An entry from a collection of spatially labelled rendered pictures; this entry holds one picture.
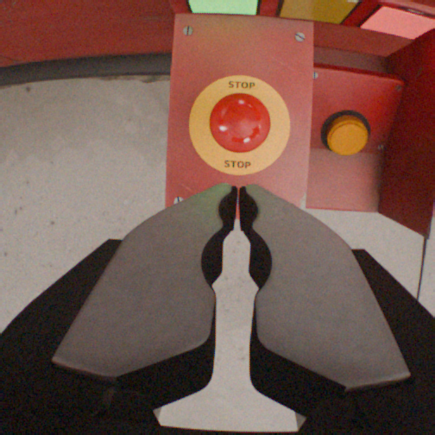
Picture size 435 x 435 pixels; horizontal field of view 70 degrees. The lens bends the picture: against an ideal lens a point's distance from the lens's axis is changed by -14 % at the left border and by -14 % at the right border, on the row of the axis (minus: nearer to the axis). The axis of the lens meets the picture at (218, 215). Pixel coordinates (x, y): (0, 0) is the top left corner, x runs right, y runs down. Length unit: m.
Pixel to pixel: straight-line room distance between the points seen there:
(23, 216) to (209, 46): 1.08
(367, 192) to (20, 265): 1.18
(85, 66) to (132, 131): 0.25
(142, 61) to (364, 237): 0.85
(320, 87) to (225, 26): 0.10
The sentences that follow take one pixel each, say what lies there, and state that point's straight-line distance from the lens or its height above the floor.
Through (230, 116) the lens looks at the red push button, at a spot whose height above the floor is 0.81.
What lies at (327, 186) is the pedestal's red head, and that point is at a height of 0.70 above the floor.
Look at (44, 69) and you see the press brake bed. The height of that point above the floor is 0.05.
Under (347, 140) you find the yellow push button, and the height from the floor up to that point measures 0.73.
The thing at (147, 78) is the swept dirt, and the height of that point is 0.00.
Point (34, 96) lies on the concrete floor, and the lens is 1.24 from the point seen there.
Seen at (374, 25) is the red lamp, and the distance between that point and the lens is 0.27.
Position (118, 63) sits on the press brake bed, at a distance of 1.07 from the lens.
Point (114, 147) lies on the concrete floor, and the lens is 1.10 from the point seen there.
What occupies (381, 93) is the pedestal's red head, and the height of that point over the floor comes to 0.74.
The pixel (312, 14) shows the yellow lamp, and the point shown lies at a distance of 0.26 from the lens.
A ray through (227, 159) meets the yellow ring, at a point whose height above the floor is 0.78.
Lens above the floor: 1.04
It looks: 79 degrees down
